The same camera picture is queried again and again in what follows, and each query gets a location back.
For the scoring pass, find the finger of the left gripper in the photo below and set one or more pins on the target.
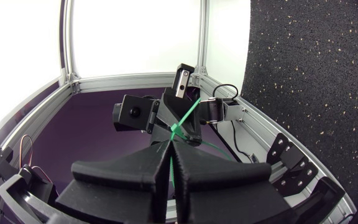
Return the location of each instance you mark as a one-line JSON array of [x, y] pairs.
[[174, 109]]

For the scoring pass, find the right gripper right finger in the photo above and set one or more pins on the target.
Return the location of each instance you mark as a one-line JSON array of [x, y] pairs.
[[225, 189]]

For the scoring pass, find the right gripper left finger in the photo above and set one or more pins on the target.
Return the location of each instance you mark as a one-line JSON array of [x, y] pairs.
[[120, 186]]

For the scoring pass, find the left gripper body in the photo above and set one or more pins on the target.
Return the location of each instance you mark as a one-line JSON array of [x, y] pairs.
[[135, 113]]

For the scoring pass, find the black speckled mat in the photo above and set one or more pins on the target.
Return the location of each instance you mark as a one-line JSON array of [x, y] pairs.
[[306, 77]]

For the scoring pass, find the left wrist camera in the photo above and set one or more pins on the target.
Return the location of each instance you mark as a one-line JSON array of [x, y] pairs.
[[182, 81]]

